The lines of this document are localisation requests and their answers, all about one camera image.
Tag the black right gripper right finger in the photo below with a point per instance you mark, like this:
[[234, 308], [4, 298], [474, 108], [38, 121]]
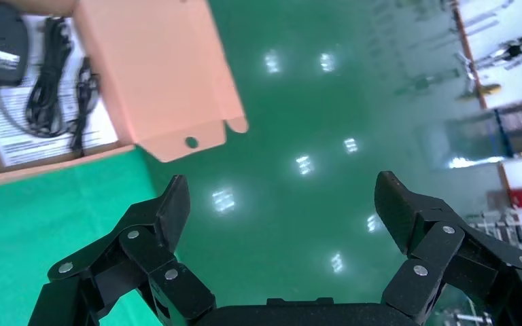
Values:
[[441, 252]]

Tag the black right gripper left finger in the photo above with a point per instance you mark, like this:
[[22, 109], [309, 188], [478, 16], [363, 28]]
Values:
[[153, 252]]

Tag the open orange cardboard box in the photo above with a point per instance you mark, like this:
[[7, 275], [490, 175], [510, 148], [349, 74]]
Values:
[[162, 67]]

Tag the green table cloth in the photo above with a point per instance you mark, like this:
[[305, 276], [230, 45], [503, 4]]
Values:
[[27, 225]]

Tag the white printed instruction sheet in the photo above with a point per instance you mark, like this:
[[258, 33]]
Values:
[[15, 144]]

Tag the white metal stand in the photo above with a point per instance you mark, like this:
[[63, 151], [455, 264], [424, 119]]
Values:
[[513, 51]]

